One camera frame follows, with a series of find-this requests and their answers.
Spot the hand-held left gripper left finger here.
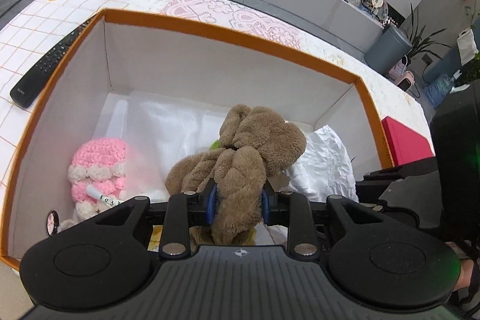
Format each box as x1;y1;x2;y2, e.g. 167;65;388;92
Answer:
94;183;220;257

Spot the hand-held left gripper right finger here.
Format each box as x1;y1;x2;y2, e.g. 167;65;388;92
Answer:
260;181;383;257

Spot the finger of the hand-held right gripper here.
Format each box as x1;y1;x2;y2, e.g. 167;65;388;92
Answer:
354;157;445;231

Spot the brown plush toy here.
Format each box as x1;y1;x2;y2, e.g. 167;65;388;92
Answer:
165;103;308;246

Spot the clear plastic bag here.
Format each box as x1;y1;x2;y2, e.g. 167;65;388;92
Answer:
95;93;226;201

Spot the pink white crochet hat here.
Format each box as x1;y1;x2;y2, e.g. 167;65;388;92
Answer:
68;139;128;220

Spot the orange cardboard box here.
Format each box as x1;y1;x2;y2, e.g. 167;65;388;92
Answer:
0;8;395;270

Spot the red transparent lidded box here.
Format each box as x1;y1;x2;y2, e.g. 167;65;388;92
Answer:
380;117;437;168

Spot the blue water bottle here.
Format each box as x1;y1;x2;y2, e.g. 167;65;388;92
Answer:
423;70;460;109

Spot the white hanging bag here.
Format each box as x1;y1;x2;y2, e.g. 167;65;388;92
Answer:
456;28;480;64

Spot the tall leafy floor plant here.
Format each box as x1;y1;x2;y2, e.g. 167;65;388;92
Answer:
406;3;451;60

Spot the grey trash bin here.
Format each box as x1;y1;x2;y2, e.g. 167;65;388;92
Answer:
364;24;413;75

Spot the round pink badge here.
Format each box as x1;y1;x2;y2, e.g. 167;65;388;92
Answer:
46;211;59;235

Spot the black remote control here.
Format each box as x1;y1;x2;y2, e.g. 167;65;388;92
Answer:
10;18;93;109

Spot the white patterned tablecloth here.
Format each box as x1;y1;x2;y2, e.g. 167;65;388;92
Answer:
0;0;434;194

